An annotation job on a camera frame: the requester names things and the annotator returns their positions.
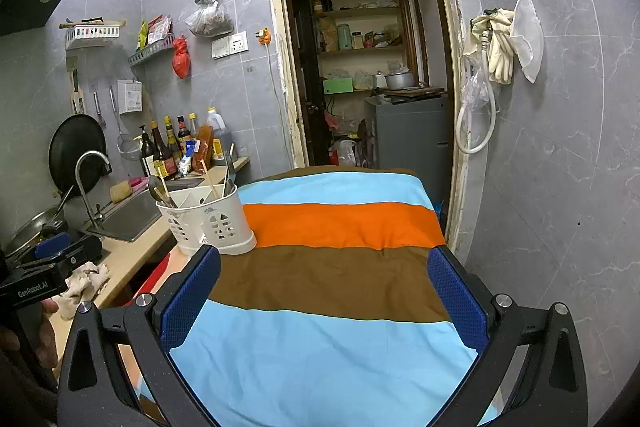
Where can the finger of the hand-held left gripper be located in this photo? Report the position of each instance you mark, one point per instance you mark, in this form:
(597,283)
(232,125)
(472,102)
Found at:
(52,243)
(85,251)

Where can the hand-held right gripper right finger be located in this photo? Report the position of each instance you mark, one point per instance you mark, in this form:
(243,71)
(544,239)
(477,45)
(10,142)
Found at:
(457,302)

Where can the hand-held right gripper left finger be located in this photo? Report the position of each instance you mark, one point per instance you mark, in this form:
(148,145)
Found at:
(192,297)

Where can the white plastic utensil holder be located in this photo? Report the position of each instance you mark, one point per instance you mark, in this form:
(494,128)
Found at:
(225,227)

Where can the small gold spoon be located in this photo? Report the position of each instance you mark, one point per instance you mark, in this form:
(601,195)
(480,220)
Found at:
(161,193)

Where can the wooden chopstick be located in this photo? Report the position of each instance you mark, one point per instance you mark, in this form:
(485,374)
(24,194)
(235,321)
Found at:
(206,174)

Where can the person's left hand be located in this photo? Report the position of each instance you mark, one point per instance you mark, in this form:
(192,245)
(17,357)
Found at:
(47,337)

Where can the steel wok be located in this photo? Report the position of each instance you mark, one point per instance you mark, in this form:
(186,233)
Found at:
(30,227)

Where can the white rag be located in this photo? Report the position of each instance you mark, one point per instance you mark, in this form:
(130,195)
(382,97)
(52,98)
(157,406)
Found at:
(85,282)

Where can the red and pink cloth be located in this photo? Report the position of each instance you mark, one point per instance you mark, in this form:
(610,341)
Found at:
(160,274)

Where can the beige kitchen counter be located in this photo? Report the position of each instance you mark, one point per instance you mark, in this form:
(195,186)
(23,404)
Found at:
(130,257)

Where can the steel sink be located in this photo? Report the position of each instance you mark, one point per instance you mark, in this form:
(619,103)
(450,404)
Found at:
(135,217)

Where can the steel faucet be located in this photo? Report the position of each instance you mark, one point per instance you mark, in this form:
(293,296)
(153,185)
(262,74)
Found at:
(82,187)

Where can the yellow sponge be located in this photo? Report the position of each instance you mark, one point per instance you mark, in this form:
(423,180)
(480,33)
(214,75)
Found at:
(121,192)

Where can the pink sponge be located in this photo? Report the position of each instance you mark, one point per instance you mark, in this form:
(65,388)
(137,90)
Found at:
(137,183)

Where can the black frying pan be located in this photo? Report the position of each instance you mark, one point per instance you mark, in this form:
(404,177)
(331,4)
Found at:
(75,157)

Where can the black pump bottle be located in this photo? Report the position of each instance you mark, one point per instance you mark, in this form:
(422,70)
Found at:
(146,157)

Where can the hanging steel strainer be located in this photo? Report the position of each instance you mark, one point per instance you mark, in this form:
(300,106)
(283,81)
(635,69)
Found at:
(129,147)

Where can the large dark soy sauce bottle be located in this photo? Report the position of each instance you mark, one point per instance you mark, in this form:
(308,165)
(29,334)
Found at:
(161,157)

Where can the white and blue tube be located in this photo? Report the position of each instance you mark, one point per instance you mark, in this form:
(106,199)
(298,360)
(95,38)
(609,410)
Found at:
(186,159)

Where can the dark sauce bottle yellow cap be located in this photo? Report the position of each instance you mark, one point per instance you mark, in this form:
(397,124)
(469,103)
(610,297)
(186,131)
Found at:
(171,139)

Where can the striped blue orange brown blanket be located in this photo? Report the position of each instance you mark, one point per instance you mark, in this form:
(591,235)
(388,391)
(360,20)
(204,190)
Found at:
(325,357)

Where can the hanging steel utensil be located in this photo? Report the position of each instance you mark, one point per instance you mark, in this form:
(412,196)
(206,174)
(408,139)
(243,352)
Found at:
(98,107)

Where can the orange sauce packet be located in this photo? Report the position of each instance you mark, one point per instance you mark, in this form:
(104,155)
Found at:
(202,147)

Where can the dark sauce bottle red cap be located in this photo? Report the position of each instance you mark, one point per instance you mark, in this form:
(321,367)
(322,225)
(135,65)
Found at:
(182,132)

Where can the dark oil jug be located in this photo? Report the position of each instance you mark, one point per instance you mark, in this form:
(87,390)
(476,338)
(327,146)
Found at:
(220,139)

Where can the wooden knife rack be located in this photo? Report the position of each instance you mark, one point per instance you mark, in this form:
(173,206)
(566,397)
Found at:
(74,84)

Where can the slim bottle yellow cap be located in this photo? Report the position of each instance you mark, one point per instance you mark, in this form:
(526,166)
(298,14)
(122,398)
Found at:
(193,124)

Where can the grey cabinet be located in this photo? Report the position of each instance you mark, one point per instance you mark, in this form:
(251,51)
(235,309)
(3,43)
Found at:
(407,142)

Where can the white plastic jug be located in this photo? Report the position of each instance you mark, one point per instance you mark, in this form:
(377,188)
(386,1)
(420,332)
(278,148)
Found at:
(342,153)

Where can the clear plastic bag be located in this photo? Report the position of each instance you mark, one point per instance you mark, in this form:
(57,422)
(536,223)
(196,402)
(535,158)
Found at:
(477,93)

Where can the red plastic bag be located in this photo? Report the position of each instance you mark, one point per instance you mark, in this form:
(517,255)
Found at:
(181,59)

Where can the wooden cutting board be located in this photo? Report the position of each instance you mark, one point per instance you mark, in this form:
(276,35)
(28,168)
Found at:
(412,92)

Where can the yellow seasoning packet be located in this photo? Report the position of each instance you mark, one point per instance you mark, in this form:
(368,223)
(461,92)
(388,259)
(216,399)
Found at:
(143,35)

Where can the steel pot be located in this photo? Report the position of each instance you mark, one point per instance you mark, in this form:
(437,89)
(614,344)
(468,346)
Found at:
(399,81)

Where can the red seasoning packet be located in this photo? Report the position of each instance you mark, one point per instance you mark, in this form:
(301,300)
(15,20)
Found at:
(160,29)

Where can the green box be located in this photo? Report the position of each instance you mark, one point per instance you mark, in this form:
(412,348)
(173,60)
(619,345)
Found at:
(338,86)

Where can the cream rubber gloves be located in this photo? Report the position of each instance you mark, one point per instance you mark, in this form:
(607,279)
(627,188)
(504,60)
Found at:
(497,54)

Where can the dark wooden door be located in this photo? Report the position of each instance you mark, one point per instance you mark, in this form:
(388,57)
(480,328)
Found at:
(305,67)

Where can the clear bag of dried goods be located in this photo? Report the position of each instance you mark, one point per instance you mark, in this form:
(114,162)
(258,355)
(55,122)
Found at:
(210,23)

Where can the orange plug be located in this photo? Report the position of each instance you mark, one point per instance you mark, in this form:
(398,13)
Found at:
(263,37)

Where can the white mesh bag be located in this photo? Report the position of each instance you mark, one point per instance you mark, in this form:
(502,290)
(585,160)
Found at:
(527,37)

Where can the glass jar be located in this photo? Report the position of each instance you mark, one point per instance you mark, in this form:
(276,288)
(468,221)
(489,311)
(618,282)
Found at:
(356,41)

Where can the green thermos jar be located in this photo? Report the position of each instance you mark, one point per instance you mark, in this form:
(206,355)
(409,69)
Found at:
(343,37)

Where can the wooden storage shelf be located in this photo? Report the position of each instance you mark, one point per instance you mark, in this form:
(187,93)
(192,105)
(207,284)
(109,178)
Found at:
(360,12)

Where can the white wall box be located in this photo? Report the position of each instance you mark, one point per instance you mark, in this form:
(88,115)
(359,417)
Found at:
(129,96)

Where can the grey wall shelf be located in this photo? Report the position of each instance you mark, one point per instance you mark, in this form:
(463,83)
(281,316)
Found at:
(150,54)

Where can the white wall basket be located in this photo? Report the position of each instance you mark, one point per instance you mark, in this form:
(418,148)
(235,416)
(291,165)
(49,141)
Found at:
(92,37)

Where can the white wall switch panel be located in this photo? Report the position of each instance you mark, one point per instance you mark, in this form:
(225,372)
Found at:
(229,46)

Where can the worn wooden door frame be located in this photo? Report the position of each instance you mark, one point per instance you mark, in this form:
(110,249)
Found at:
(274,57)

